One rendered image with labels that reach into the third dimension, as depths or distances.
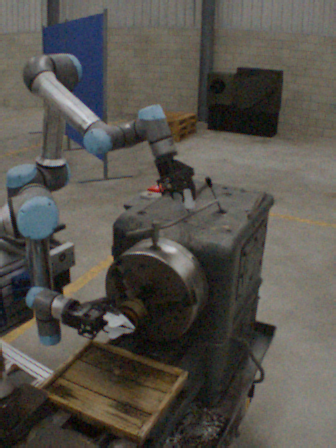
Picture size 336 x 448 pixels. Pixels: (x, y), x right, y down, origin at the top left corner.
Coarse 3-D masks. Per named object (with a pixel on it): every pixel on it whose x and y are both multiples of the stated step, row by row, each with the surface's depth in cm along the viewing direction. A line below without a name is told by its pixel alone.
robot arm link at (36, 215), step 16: (32, 192) 120; (48, 192) 126; (0, 208) 116; (16, 208) 115; (32, 208) 114; (48, 208) 116; (0, 224) 115; (16, 224) 115; (32, 224) 115; (48, 224) 118
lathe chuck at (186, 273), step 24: (144, 264) 133; (168, 264) 129; (192, 264) 135; (144, 288) 145; (168, 288) 132; (192, 288) 131; (168, 312) 135; (192, 312) 131; (144, 336) 144; (168, 336) 139
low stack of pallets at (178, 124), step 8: (168, 112) 956; (176, 112) 959; (168, 120) 859; (176, 120) 857; (184, 120) 905; (192, 120) 939; (176, 128) 858; (184, 128) 911; (192, 128) 946; (176, 136) 864; (184, 136) 917
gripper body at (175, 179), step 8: (176, 152) 133; (160, 160) 130; (168, 160) 132; (160, 168) 133; (168, 168) 133; (176, 168) 135; (184, 168) 136; (160, 176) 132; (168, 176) 131; (176, 176) 130; (184, 176) 135; (168, 184) 134; (176, 184) 131; (184, 184) 134; (160, 192) 134; (168, 192) 135; (176, 192) 132
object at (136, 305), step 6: (126, 300) 129; (132, 300) 128; (138, 300) 130; (120, 306) 127; (126, 306) 126; (132, 306) 126; (138, 306) 127; (126, 312) 124; (132, 312) 125; (138, 312) 126; (144, 312) 128; (126, 318) 131; (132, 318) 124; (138, 318) 126; (144, 318) 128; (132, 324) 124; (138, 324) 127
